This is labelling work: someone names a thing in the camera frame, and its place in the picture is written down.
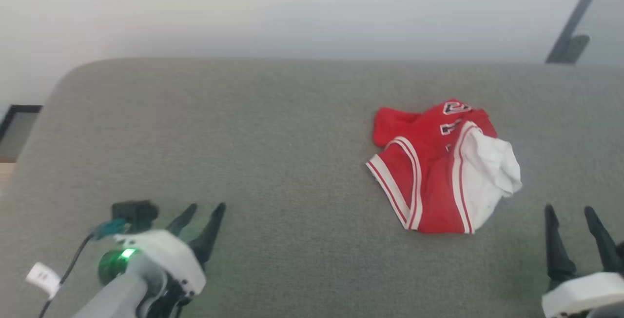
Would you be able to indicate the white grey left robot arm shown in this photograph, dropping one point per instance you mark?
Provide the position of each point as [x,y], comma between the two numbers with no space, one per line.
[122,293]

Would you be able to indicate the dark metal wall bar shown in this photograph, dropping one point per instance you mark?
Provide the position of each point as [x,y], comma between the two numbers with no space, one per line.
[577,15]

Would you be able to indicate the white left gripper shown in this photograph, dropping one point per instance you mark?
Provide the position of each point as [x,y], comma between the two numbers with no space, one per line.
[170,252]

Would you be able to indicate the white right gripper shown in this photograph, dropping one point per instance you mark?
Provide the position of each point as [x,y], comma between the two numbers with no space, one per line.
[585,296]

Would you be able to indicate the red and white jersey shirt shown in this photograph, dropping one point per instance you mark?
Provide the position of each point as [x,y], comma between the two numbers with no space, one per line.
[429,181]

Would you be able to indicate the black frame by wall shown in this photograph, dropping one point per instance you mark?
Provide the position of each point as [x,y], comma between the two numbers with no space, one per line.
[22,109]

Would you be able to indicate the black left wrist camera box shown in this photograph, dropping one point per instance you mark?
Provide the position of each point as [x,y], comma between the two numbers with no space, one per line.
[134,214]

